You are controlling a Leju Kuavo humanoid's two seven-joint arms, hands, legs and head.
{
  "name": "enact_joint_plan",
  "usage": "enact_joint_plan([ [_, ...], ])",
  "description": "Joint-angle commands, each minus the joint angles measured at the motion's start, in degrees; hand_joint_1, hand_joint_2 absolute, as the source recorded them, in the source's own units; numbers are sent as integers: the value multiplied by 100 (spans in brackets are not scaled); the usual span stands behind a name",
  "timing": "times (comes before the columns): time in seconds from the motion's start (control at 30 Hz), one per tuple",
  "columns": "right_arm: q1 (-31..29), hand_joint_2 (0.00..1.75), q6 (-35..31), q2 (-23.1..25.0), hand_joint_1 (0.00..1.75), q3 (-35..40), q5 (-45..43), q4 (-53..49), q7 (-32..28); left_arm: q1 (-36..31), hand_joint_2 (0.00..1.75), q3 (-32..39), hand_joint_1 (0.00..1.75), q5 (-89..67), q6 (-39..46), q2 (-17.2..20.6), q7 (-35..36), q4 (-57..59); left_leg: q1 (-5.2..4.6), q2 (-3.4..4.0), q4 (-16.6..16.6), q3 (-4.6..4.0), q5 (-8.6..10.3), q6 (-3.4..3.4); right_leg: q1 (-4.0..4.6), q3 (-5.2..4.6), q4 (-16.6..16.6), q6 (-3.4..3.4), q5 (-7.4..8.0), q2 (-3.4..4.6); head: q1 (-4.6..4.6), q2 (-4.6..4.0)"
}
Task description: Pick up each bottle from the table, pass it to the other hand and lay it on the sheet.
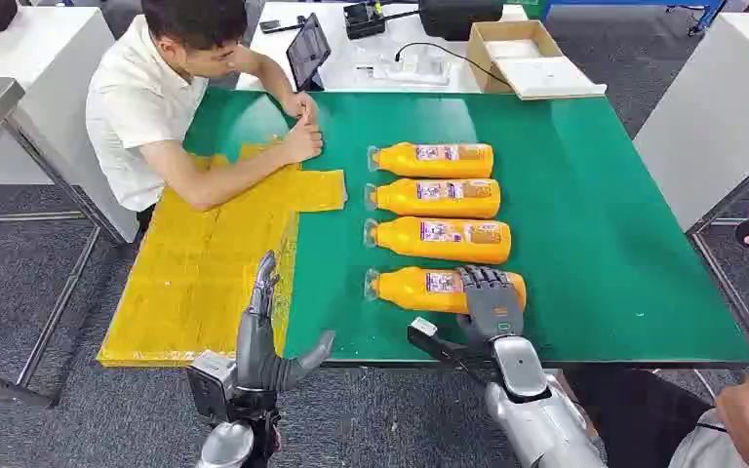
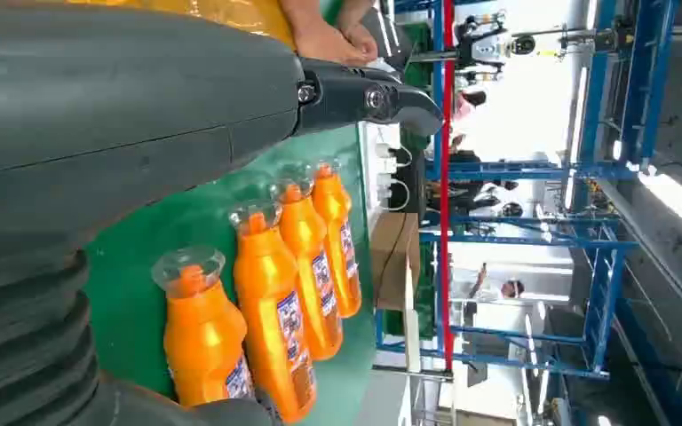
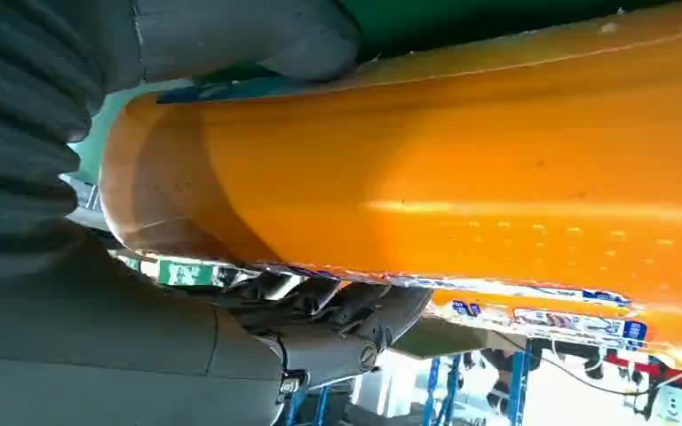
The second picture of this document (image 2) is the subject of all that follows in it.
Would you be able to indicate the person's right hand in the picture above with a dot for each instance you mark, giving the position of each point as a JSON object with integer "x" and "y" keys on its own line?
{"x": 335, "y": 47}

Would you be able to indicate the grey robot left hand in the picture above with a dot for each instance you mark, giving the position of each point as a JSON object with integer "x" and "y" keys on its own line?
{"x": 111, "y": 88}

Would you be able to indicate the orange drink bottle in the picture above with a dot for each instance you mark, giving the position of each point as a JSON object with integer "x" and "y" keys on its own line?
{"x": 332, "y": 211}
{"x": 264, "y": 294}
{"x": 306, "y": 247}
{"x": 200, "y": 341}

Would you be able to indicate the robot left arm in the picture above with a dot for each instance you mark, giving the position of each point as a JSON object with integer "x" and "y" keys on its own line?
{"x": 23, "y": 341}

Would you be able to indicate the dark tablet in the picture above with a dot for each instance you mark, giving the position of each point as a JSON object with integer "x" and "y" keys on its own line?
{"x": 391, "y": 35}

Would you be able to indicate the yellow sheet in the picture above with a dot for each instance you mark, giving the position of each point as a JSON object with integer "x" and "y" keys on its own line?
{"x": 229, "y": 14}

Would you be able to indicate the white power strip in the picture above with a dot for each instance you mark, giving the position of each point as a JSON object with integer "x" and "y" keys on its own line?
{"x": 385, "y": 170}

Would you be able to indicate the background person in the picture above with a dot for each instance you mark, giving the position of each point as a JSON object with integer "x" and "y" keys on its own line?
{"x": 464, "y": 188}
{"x": 470, "y": 103}
{"x": 494, "y": 300}

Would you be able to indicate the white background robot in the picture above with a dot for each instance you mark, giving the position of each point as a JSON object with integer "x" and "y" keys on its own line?
{"x": 488, "y": 47}

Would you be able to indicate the green table mat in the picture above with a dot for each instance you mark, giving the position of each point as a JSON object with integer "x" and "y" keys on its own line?
{"x": 135, "y": 306}

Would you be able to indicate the red pole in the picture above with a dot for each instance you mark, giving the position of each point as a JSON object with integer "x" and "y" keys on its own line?
{"x": 447, "y": 235}

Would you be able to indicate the cardboard box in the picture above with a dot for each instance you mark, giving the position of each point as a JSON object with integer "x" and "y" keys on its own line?
{"x": 391, "y": 258}

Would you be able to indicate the white foam board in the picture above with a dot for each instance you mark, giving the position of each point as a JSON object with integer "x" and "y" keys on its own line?
{"x": 413, "y": 329}

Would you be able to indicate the blue steel post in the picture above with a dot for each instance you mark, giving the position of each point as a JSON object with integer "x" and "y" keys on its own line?
{"x": 437, "y": 88}

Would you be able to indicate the blue steel frame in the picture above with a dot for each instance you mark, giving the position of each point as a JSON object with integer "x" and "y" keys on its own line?
{"x": 603, "y": 306}
{"x": 647, "y": 70}

